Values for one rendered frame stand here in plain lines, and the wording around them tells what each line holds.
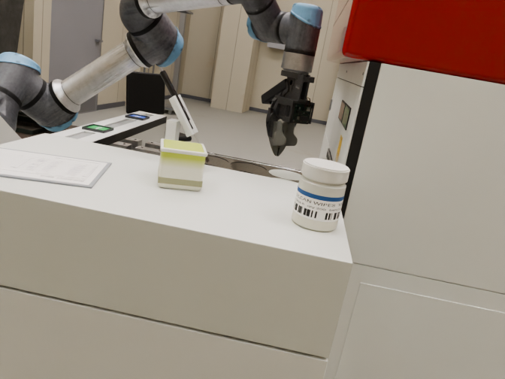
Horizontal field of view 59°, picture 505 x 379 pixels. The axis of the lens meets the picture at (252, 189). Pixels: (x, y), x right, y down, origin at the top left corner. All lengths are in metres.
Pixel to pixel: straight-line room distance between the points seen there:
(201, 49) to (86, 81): 9.44
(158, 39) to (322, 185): 0.85
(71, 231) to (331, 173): 0.36
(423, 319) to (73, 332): 0.69
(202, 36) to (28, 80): 9.49
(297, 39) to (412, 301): 0.63
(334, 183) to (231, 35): 9.22
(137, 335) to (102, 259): 0.12
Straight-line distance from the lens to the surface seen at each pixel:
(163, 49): 1.38
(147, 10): 1.29
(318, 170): 0.64
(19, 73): 1.47
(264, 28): 1.14
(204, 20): 10.87
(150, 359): 0.70
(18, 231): 0.70
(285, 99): 1.09
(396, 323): 1.04
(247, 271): 0.60
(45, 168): 0.78
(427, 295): 1.03
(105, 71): 1.44
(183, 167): 0.73
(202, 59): 10.84
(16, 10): 4.94
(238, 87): 9.76
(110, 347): 0.72
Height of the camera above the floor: 1.19
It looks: 16 degrees down
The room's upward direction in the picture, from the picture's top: 10 degrees clockwise
